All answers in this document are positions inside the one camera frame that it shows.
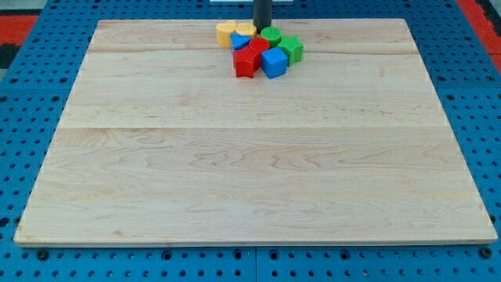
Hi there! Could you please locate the red cylinder block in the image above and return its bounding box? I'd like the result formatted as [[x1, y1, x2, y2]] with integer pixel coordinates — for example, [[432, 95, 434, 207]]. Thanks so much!
[[248, 38, 270, 54]]

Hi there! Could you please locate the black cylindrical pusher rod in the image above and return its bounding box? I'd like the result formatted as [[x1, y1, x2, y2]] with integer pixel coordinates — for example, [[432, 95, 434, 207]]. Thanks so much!
[[253, 0, 272, 34]]

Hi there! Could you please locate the yellow heart block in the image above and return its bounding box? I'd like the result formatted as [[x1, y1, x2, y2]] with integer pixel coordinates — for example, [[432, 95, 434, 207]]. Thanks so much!
[[215, 20, 237, 48]]

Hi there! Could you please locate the wooden board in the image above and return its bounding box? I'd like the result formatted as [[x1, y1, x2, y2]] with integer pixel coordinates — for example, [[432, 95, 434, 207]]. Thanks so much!
[[14, 19, 497, 248]]

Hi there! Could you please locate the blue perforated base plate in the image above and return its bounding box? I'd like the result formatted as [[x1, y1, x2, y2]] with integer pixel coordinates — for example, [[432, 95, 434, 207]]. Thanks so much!
[[1, 0, 500, 281]]

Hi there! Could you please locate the green cylinder block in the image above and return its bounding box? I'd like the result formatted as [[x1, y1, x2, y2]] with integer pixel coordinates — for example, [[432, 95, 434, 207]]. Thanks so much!
[[261, 26, 282, 48]]

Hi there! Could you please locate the red star block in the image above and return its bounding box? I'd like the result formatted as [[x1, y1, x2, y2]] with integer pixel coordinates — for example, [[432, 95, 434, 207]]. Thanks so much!
[[232, 47, 261, 78]]

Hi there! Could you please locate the yellow hexagon block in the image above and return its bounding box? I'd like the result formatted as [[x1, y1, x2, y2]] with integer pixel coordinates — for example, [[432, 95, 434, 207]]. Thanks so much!
[[234, 23, 257, 38]]

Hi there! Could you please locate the blue cube block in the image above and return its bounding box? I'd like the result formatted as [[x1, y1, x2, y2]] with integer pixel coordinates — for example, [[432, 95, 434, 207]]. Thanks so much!
[[261, 47, 288, 79]]

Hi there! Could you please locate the green star block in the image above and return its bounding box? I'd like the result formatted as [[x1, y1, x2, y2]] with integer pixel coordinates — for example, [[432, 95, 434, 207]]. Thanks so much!
[[278, 36, 304, 67]]

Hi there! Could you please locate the blue triangle block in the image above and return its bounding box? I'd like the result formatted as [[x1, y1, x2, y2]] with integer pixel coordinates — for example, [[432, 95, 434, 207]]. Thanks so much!
[[230, 33, 252, 51]]

